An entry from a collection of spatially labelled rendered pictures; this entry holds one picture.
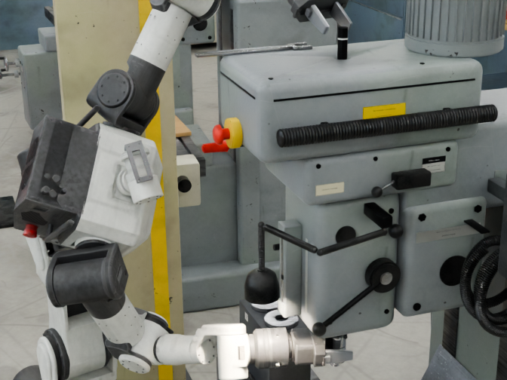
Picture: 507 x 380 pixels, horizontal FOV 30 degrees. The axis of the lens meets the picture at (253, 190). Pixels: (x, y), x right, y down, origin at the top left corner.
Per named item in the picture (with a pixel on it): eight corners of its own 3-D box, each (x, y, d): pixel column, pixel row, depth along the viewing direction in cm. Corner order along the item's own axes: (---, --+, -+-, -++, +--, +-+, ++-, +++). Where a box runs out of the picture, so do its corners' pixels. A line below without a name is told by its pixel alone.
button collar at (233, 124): (233, 152, 183) (232, 123, 181) (223, 143, 188) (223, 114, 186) (243, 151, 184) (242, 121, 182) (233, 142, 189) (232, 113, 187)
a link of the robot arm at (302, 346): (326, 341, 203) (271, 344, 202) (325, 380, 207) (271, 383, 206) (317, 313, 215) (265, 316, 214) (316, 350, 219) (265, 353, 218)
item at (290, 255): (284, 318, 202) (284, 228, 194) (278, 310, 205) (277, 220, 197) (302, 315, 203) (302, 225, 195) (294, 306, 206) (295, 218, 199)
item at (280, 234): (260, 230, 187) (260, 224, 187) (265, 228, 188) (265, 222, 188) (319, 258, 175) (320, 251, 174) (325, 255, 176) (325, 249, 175)
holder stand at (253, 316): (268, 399, 248) (268, 332, 240) (239, 358, 267) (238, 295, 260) (311, 390, 252) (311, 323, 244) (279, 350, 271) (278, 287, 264)
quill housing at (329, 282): (316, 346, 196) (318, 203, 185) (281, 301, 215) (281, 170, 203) (398, 330, 202) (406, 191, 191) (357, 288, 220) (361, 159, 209)
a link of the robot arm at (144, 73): (118, 47, 214) (92, 101, 214) (150, 61, 211) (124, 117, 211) (140, 61, 225) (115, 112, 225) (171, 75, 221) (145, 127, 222)
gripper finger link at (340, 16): (350, 20, 187) (334, 1, 190) (345, 33, 189) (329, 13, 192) (357, 19, 188) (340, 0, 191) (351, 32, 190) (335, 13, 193)
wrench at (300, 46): (198, 59, 187) (198, 55, 187) (192, 54, 191) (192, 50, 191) (312, 49, 194) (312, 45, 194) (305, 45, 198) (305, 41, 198)
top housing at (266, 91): (259, 168, 175) (259, 82, 169) (217, 128, 198) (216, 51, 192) (482, 139, 189) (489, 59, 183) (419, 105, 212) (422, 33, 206)
